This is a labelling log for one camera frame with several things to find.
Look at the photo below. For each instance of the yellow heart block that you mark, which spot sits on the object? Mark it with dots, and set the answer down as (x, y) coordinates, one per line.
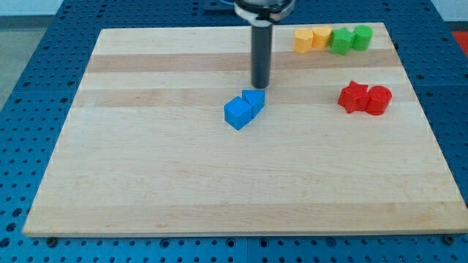
(321, 37)

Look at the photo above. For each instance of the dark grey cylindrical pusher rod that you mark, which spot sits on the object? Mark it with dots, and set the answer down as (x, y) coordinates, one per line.
(261, 46)

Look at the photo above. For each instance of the red cylinder block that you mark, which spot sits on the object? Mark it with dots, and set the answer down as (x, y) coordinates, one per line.
(379, 99)

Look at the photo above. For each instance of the blue triangular prism block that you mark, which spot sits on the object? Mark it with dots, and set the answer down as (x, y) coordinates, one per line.
(256, 98)

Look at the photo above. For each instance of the red star block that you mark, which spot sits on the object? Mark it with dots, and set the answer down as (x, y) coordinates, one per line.
(354, 97)

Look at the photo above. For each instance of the blue cube block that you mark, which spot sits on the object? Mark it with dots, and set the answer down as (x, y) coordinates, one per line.
(237, 113)

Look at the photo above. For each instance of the yellow pentagon block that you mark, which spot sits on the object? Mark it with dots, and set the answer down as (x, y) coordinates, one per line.
(303, 39)

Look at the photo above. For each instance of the green star block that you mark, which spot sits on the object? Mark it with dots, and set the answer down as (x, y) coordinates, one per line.
(341, 41)

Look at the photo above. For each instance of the silver round tool flange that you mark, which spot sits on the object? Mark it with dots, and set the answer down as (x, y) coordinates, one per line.
(263, 12)

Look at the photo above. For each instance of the light wooden board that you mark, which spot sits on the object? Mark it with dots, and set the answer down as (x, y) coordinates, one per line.
(145, 150)

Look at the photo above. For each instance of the green cylinder block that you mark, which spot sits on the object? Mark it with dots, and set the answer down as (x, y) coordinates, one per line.
(363, 36)

